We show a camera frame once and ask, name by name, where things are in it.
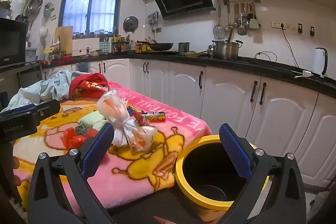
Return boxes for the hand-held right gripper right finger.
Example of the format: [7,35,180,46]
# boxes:
[219,123,307,224]

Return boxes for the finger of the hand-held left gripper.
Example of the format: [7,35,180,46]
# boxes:
[31,99,61,125]
[0,104,36,117]

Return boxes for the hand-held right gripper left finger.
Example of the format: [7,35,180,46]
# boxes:
[28,122,117,224]

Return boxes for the yellow rimmed black trash bin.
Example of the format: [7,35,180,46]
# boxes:
[175,135,271,211]

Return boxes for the person's left hand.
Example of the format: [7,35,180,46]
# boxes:
[10,156,23,188]

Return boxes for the person's right hand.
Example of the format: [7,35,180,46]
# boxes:
[153,215,171,224]

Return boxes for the light green packet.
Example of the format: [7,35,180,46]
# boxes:
[93,120,109,132]
[80,112,101,128]

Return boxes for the red plastic bag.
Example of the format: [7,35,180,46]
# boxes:
[62,127,98,149]

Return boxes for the light blue cloth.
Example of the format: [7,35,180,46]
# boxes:
[1,69,87,113]

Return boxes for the clear plastic bag orange print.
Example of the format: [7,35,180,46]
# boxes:
[96,90,129,125]

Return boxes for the crumpled clear wrapper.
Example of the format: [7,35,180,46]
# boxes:
[128,126,158,153]

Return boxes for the red printed cloth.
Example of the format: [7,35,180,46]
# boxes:
[69,73,110,101]

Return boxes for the printed pink blanket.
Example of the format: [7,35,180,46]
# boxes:
[12,81,213,216]

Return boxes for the red dishcloth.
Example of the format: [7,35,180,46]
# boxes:
[39,56,74,66]

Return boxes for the colourful candy tube red cap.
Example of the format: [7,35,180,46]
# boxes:
[136,112,166,123]

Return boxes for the black microwave oven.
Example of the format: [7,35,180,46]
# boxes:
[0,17,28,68]

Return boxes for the chrome faucet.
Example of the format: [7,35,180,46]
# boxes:
[51,35,63,50]

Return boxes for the wooden cutting board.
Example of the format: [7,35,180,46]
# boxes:
[54,26,74,55]

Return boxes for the white plastic scoop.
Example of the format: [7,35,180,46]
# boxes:
[39,26,49,46]

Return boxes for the row of glass jars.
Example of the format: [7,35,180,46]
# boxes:
[73,30,113,39]

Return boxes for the steel stock pot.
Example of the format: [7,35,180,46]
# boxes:
[212,40,243,60]

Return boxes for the dark framed window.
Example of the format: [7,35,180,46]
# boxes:
[58,0,124,34]

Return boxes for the plate with food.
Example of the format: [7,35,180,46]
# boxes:
[181,50,208,58]

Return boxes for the hanging steel colander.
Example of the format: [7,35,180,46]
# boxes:
[26,0,43,14]

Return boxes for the white power adapter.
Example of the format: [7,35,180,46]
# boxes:
[294,70,313,79]

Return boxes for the group of condiment bottles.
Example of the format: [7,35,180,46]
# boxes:
[135,39,153,53]

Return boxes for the black wok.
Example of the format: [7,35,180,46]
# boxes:
[138,40,174,51]

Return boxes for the hanging pot lid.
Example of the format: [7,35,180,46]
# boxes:
[123,16,138,31]

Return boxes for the white electric kettle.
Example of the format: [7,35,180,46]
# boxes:
[314,47,328,77]

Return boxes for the row of hanging utensils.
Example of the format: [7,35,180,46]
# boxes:
[224,0,261,37]

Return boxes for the hanging kitchen tools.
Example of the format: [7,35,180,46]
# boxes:
[148,11,160,33]

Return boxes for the looped black cable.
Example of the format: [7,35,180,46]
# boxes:
[254,51,278,63]

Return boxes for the wire mesh strainer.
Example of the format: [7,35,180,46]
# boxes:
[213,5,226,39]

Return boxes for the black power cable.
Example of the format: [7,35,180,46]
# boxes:
[281,27,302,69]

